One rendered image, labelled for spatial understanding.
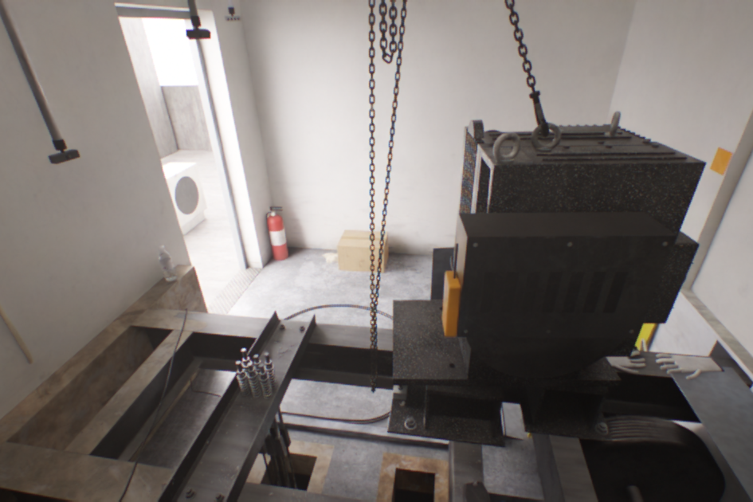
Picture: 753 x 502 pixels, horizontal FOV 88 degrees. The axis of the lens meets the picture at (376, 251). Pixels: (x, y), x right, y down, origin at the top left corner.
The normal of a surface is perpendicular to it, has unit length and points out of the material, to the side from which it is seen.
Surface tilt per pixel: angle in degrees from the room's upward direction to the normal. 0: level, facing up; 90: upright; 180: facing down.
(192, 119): 90
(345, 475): 0
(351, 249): 90
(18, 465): 0
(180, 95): 90
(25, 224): 90
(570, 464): 0
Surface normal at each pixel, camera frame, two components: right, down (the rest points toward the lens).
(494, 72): -0.16, 0.49
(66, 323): 0.99, 0.06
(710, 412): -0.03, -0.87
